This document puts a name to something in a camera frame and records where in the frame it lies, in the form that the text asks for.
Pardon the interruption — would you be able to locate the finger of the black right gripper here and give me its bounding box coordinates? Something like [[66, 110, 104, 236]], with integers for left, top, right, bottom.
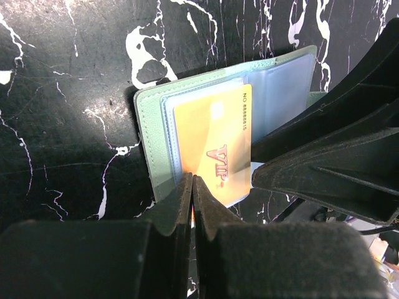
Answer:
[[252, 128, 398, 225], [251, 18, 398, 162]]

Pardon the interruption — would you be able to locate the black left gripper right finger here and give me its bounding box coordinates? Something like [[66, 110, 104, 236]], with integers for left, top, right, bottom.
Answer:
[[192, 176, 388, 298]]

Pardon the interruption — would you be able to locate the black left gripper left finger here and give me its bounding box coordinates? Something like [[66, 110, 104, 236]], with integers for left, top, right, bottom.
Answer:
[[1, 174, 193, 298]]

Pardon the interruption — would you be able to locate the mint green card holder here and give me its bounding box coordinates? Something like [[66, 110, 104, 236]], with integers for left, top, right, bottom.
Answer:
[[134, 45, 317, 207]]

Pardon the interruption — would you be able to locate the gold VIP credit card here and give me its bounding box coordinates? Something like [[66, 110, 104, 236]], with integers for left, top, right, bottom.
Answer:
[[174, 84, 252, 206]]

